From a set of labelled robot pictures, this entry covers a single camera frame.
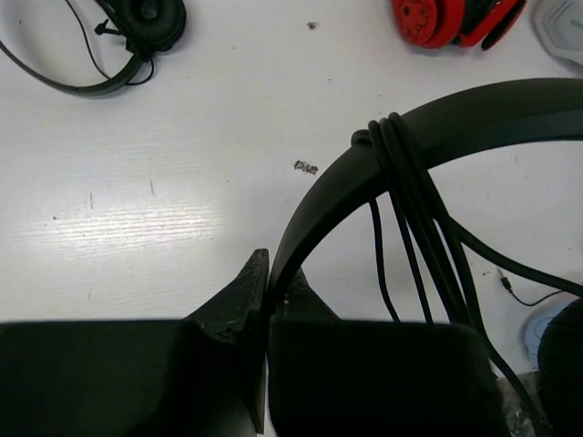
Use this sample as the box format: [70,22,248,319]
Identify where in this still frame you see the black wired headphones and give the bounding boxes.
[267,76,583,437]

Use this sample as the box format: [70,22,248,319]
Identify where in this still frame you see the light blue headphones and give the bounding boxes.
[496,268,578,370]

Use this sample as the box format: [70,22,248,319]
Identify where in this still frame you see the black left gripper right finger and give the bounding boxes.
[268,272,508,436]

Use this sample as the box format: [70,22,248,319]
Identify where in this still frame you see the red over-ear headphones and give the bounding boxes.
[390,0,526,51]

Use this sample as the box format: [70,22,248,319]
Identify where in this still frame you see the black thin-band headphones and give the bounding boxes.
[1,0,187,97]

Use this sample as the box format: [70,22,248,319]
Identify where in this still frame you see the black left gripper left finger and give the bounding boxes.
[1,249,269,436]

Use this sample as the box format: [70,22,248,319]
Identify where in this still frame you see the white grey headphones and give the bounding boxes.
[532,0,582,70]

